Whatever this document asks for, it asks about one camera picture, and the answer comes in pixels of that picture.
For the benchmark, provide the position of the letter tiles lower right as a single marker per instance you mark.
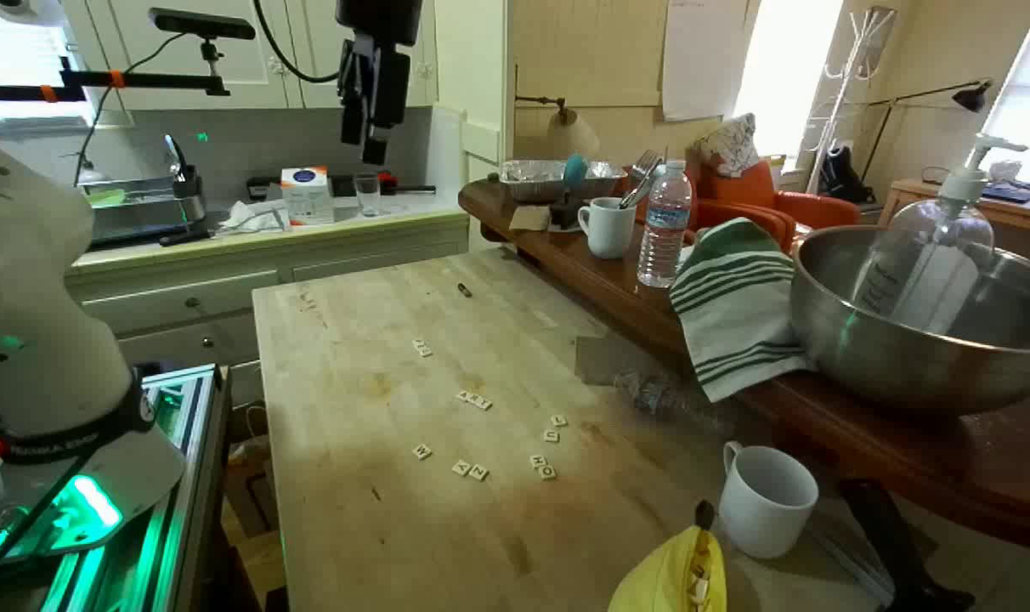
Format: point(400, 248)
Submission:
point(541, 467)

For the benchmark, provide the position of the letter tile s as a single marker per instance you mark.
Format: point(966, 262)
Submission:
point(424, 348)

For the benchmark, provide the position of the green striped dish towel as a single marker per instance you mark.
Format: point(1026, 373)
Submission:
point(732, 305)

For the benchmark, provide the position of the black desk lamp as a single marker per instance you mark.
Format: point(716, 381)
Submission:
point(963, 94)

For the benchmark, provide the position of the letter tile pair upper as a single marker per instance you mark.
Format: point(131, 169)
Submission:
point(475, 399)

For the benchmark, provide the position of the dark wooden counter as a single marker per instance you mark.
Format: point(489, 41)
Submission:
point(963, 467)

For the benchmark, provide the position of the white mug on table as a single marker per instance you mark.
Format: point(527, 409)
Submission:
point(767, 497)

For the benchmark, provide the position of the clear pump dispenser bottle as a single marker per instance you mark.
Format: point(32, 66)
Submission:
point(932, 252)

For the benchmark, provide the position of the white mug on counter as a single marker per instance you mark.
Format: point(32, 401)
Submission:
point(607, 226)

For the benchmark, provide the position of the stainless steel mixing bowl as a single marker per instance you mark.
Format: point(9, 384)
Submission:
point(980, 363)

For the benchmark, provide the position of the letter tile pair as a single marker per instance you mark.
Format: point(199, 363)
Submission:
point(475, 399)
point(469, 472)

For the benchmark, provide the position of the letter tiles right cluster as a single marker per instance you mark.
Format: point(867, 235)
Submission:
point(554, 431)

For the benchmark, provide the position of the yellow banana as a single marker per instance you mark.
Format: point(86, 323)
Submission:
point(681, 576)

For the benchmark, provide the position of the letter tile pair lower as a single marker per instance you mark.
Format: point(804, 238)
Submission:
point(469, 472)

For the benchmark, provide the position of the orange chair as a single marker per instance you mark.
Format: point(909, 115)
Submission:
point(787, 216)

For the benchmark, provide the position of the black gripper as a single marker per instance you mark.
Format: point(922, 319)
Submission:
point(374, 69)

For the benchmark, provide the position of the clear plastic water bottle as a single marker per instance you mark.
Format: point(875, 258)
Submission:
point(665, 226)

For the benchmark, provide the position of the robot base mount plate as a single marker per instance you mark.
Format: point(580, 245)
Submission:
point(90, 552)

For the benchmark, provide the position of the camera on black stand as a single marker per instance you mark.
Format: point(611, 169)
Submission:
point(161, 51)

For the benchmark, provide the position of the white tissue box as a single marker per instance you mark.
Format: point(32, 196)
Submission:
point(308, 192)

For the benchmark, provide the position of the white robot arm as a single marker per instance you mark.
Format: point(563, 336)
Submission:
point(80, 446)

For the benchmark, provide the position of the white coat rack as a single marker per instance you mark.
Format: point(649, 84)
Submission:
point(867, 37)

